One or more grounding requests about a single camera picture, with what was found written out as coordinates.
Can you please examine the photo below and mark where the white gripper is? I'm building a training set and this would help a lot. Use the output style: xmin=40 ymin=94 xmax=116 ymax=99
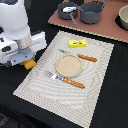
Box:
xmin=5 ymin=36 xmax=33 ymax=66

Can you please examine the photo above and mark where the yellow butter box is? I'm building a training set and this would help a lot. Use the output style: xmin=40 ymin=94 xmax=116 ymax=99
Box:
xmin=69 ymin=39 xmax=86 ymax=48

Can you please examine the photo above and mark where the grey saucepan with handle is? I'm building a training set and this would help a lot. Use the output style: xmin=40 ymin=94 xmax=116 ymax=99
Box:
xmin=58 ymin=2 xmax=78 ymax=24

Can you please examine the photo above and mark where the white toy fish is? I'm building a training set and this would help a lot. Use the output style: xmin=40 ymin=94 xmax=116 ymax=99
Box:
xmin=62 ymin=6 xmax=76 ymax=13

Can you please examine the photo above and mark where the grey cooking pot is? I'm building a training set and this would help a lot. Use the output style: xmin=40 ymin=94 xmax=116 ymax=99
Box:
xmin=79 ymin=0 xmax=105 ymax=24

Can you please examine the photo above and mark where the golden bread loaf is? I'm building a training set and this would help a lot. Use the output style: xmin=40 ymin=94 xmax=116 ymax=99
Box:
xmin=23 ymin=59 xmax=36 ymax=70

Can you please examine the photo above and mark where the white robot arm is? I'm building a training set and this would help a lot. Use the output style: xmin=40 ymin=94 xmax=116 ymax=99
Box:
xmin=0 ymin=0 xmax=47 ymax=69

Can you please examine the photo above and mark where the round wooden plate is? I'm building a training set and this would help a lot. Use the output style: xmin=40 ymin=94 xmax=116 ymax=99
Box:
xmin=55 ymin=54 xmax=83 ymax=78

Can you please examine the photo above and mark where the woven beige placemat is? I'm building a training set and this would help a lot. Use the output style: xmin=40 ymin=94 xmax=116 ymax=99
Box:
xmin=13 ymin=31 xmax=114 ymax=128

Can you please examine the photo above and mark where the pink toy stove board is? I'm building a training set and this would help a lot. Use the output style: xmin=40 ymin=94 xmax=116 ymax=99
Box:
xmin=48 ymin=0 xmax=128 ymax=43

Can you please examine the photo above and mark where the beige bowl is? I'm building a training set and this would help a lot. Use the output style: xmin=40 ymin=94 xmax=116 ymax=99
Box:
xmin=119 ymin=5 xmax=128 ymax=30

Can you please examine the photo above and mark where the fork with orange handle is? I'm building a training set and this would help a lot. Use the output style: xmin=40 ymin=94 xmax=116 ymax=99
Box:
xmin=44 ymin=71 xmax=85 ymax=89

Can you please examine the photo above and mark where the knife with orange handle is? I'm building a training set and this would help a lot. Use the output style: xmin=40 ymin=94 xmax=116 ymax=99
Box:
xmin=58 ymin=49 xmax=97 ymax=62

